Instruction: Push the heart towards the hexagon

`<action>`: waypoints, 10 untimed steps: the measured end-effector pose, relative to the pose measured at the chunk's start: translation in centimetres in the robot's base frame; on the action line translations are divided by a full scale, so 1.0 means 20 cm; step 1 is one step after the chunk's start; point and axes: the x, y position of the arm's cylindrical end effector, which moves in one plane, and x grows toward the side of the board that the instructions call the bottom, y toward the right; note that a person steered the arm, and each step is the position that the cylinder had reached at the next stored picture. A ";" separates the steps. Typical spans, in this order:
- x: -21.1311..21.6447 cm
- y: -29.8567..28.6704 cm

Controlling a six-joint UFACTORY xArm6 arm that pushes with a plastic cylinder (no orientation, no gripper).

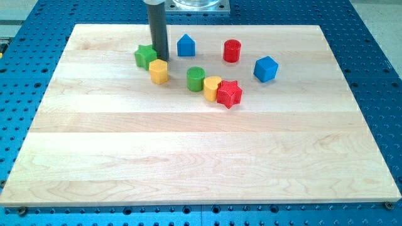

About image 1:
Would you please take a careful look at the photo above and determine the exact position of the yellow heart block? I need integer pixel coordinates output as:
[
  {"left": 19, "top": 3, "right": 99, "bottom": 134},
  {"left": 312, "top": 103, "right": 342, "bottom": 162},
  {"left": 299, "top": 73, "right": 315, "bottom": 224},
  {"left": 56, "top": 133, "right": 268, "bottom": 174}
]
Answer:
[{"left": 203, "top": 76, "right": 222, "bottom": 102}]

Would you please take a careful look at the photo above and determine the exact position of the yellow hexagon block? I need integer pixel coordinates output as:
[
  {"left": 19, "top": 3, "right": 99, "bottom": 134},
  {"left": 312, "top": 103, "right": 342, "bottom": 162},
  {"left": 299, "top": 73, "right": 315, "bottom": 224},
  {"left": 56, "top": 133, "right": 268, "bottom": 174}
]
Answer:
[{"left": 149, "top": 59, "right": 168, "bottom": 84}]

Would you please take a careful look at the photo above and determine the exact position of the red star block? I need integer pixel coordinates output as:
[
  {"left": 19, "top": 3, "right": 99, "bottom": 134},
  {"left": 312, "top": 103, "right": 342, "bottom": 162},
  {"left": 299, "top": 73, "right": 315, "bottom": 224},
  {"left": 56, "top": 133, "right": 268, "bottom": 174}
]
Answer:
[{"left": 216, "top": 80, "right": 242, "bottom": 109}]

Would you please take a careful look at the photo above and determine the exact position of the green cylinder block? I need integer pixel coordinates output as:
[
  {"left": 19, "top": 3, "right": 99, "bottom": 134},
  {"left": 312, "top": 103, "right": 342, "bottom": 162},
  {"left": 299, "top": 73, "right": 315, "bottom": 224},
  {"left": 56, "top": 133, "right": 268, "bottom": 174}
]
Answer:
[{"left": 187, "top": 67, "right": 205, "bottom": 92}]

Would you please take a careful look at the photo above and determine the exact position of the light wooden board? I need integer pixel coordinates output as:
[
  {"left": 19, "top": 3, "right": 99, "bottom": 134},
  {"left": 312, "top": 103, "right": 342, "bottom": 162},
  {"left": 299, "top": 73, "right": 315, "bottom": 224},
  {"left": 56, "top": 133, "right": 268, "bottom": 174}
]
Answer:
[{"left": 1, "top": 24, "right": 401, "bottom": 207}]

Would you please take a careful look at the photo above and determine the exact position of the blue house-shaped block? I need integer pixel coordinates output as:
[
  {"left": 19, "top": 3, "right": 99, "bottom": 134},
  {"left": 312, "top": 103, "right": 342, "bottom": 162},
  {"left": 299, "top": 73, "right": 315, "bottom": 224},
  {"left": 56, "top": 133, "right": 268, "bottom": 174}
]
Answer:
[{"left": 177, "top": 34, "right": 195, "bottom": 57}]

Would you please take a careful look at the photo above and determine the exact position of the red cylinder block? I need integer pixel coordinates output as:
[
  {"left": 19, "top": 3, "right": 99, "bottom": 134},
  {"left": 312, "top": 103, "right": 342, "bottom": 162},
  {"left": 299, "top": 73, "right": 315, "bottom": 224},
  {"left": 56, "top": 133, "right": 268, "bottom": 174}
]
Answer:
[{"left": 223, "top": 39, "right": 241, "bottom": 63}]

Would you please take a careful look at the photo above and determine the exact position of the blue cube block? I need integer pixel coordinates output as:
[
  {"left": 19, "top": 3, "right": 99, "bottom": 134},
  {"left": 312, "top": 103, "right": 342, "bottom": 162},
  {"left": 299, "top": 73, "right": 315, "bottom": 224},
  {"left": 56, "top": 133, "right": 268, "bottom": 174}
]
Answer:
[{"left": 253, "top": 56, "right": 279, "bottom": 83}]

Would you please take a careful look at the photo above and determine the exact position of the green star block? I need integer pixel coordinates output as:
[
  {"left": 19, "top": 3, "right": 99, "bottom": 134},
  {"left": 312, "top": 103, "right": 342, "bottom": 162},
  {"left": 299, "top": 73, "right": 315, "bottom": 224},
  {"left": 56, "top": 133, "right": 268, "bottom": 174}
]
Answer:
[{"left": 134, "top": 45, "right": 158, "bottom": 70}]

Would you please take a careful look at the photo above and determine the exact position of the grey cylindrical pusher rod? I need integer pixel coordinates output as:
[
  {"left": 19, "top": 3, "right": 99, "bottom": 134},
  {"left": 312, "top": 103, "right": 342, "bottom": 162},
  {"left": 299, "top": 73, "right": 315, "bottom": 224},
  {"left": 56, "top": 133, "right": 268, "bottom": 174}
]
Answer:
[{"left": 143, "top": 0, "right": 169, "bottom": 61}]

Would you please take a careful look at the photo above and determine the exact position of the blue perforated table plate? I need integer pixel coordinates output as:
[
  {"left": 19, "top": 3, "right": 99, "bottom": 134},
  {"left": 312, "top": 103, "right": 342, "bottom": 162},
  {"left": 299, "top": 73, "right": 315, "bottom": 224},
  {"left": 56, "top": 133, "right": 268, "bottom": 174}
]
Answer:
[{"left": 1, "top": 1, "right": 401, "bottom": 225}]

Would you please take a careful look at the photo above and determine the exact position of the left board stop bolt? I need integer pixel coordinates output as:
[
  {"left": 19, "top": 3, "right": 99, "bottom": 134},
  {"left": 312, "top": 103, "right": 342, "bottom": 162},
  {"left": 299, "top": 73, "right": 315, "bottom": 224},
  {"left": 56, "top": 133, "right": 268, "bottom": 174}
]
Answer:
[{"left": 16, "top": 207, "right": 28, "bottom": 217}]

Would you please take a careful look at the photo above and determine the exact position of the board stop bolt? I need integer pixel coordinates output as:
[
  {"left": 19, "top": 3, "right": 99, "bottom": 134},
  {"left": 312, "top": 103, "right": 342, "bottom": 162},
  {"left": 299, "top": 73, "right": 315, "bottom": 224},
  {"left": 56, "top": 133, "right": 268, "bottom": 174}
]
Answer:
[
  {"left": 384, "top": 202, "right": 394, "bottom": 210},
  {"left": 16, "top": 207, "right": 28, "bottom": 217}
]

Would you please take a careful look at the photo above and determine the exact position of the right board stop bolt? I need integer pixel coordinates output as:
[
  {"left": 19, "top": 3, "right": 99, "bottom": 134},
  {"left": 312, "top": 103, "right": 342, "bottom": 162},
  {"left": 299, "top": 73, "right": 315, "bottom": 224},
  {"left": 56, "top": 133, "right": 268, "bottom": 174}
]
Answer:
[{"left": 384, "top": 202, "right": 394, "bottom": 210}]

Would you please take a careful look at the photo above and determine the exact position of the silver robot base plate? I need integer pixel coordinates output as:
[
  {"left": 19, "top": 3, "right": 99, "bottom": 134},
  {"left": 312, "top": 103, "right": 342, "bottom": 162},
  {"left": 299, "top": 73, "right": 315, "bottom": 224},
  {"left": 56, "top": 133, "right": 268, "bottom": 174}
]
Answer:
[{"left": 165, "top": 0, "right": 231, "bottom": 14}]

